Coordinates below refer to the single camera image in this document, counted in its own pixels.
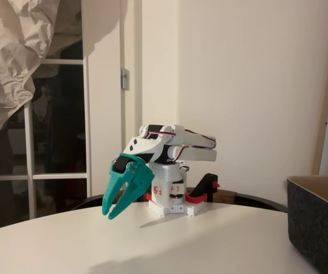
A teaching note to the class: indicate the dark grey felt box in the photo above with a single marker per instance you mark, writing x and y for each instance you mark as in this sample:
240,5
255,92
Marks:
317,228

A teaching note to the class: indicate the wooden frame with frosted panel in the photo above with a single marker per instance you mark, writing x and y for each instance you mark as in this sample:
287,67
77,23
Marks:
324,114

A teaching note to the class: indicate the dark wooden chair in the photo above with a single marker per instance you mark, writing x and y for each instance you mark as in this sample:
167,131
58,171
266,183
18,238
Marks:
252,199

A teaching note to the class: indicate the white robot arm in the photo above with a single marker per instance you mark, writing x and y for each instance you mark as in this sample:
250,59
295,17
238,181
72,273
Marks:
198,155

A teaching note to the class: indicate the black clamp with red knob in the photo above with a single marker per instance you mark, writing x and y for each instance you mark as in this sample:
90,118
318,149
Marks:
205,185

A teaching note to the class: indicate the white glazed door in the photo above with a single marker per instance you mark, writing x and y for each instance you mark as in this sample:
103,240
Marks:
86,114

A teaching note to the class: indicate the metal door hinge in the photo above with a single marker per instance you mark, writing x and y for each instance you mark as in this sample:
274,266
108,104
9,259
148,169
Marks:
124,78

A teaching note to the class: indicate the beige crumpled curtain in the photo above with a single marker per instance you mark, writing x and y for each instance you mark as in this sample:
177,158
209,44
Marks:
9,42

